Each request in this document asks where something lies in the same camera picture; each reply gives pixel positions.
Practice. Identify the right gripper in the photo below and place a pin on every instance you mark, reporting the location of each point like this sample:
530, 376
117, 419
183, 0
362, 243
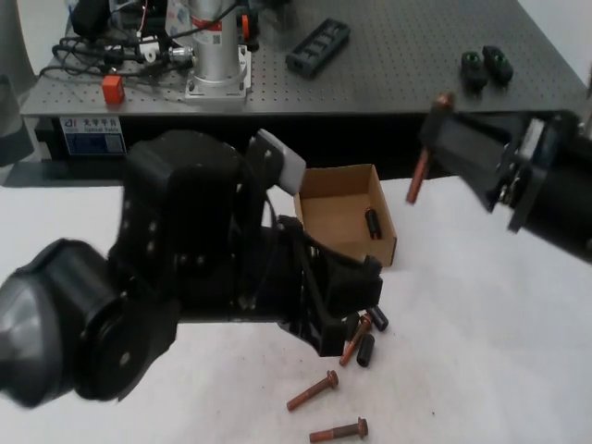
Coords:
481, 152

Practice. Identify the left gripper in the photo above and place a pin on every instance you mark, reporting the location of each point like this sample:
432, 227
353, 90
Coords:
319, 277

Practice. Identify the copper bolt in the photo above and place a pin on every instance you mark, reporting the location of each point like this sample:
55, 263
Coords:
340, 431
418, 176
312, 392
356, 340

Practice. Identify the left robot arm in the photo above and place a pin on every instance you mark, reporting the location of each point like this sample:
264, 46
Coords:
152, 240

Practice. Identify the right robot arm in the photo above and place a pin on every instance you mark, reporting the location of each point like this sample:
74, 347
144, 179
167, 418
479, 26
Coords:
559, 203

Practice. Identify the cardboard box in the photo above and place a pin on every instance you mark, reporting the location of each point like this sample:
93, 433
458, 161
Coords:
351, 222

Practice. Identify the small orange box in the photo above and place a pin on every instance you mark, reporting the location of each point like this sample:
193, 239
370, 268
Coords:
113, 89

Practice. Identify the black part with green dot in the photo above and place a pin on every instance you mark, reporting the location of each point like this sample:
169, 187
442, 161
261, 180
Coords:
498, 65
473, 69

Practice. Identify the metal bench with holes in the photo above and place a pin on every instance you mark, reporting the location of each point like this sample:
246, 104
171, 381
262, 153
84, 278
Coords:
370, 69

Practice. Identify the black sleeve with bolt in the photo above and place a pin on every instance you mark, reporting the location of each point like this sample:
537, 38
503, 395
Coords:
373, 224

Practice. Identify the black slotted holder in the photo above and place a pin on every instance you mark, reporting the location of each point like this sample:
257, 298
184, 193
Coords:
318, 45

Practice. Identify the orange knob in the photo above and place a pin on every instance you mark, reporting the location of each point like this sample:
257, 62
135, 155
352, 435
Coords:
243, 25

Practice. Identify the silver-white machine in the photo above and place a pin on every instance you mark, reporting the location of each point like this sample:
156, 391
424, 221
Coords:
215, 51

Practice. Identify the blue and white label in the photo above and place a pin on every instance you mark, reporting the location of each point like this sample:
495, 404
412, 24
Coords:
92, 135

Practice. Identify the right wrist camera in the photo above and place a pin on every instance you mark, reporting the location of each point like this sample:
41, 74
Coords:
541, 139

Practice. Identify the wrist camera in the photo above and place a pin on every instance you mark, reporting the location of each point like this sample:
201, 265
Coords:
284, 162
541, 139

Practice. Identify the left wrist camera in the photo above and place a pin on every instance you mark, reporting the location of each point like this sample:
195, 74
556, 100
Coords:
284, 162

